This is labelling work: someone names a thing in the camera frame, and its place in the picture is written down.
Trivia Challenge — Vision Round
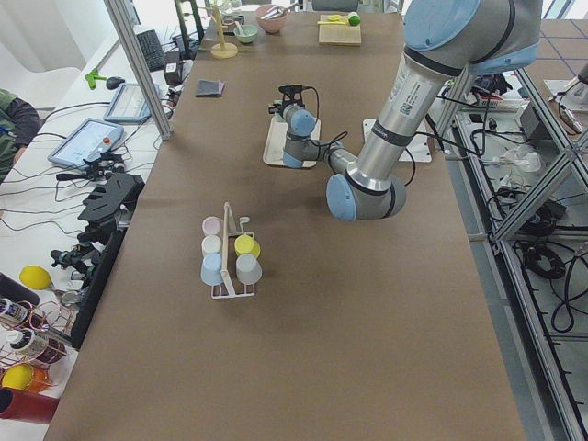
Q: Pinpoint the pink cup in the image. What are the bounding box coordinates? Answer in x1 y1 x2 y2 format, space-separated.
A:
201 216 224 236

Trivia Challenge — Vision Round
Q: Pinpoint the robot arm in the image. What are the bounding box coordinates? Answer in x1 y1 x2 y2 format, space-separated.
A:
276 0 542 221

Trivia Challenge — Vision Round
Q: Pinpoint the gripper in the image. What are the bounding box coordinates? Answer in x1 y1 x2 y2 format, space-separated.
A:
268 84 305 115

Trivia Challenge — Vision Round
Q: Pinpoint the pink bowl of ice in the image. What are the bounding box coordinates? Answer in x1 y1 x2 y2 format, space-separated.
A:
254 5 289 34

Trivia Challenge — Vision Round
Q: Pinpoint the wooden cup tree stand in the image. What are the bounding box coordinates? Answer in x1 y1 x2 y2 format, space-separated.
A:
206 1 238 60

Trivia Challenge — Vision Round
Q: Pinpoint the beige rabbit tray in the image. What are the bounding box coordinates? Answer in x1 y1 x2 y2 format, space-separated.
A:
262 114 322 167

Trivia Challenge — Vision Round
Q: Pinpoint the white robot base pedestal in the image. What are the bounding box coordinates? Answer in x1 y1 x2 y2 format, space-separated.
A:
361 118 434 164

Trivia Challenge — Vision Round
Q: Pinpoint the grey cup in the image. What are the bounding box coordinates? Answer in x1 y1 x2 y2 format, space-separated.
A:
236 254 263 285

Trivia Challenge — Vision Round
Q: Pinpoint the white cup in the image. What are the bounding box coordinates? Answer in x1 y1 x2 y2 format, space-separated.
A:
201 234 222 256

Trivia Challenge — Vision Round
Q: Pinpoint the green lime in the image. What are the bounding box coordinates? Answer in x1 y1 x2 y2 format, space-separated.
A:
347 14 361 27

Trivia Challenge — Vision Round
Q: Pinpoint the metal ice scoop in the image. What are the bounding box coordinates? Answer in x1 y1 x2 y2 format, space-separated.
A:
261 4 299 20

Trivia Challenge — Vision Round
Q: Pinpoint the aluminium frame post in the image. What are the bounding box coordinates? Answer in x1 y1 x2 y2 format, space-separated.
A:
104 0 172 141

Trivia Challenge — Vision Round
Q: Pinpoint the bamboo cutting board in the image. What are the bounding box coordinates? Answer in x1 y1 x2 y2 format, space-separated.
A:
317 12 362 46

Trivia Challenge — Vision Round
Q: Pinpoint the wooden rack handle rod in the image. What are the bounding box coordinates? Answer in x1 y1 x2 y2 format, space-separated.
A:
220 202 231 280

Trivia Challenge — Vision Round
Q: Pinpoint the light blue cup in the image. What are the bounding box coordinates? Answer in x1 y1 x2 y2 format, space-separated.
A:
200 253 223 287

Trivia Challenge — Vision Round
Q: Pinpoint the folded grey cloth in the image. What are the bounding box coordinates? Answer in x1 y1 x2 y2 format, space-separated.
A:
195 79 225 97

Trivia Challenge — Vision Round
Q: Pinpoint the white wire cup rack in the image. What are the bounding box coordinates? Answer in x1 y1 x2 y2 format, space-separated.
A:
210 207 255 300

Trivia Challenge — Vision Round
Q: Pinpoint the yellow cup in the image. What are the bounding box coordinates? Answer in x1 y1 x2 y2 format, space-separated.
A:
234 234 261 258

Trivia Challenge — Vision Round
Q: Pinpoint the teach pendant tablet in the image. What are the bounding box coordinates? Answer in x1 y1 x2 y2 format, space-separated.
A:
47 118 124 168
103 83 151 124

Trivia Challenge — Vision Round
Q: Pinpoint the green bowl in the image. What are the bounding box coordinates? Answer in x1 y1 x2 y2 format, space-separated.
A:
233 23 258 44

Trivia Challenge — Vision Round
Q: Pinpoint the black keyboard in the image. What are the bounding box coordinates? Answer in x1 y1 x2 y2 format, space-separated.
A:
135 29 165 72

